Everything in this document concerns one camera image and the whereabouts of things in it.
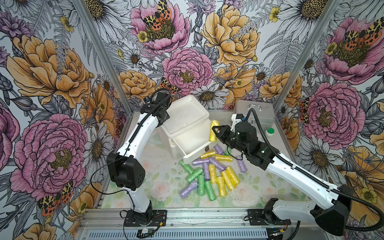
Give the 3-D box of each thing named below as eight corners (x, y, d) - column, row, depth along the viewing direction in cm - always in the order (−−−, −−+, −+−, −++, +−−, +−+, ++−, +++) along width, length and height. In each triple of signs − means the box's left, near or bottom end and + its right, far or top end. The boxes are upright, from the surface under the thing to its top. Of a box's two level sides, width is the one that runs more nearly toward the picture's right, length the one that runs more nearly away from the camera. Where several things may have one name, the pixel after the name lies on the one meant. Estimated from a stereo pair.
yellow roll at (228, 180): (230, 191, 84) (230, 190, 82) (219, 173, 90) (220, 172, 89) (236, 188, 85) (237, 187, 83) (225, 170, 91) (226, 169, 90)
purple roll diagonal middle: (208, 161, 95) (208, 160, 93) (210, 158, 96) (210, 157, 95) (223, 172, 91) (223, 170, 89) (225, 169, 92) (226, 167, 90)
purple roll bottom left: (182, 199, 81) (182, 198, 79) (179, 195, 83) (179, 193, 81) (198, 185, 86) (198, 183, 84) (195, 181, 88) (195, 179, 85)
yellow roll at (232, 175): (235, 186, 86) (236, 184, 84) (225, 169, 92) (225, 167, 90) (240, 183, 87) (241, 182, 85) (229, 167, 93) (229, 165, 91)
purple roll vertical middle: (204, 180, 88) (204, 179, 86) (202, 164, 94) (202, 162, 92) (210, 180, 88) (210, 178, 86) (207, 164, 94) (208, 162, 92)
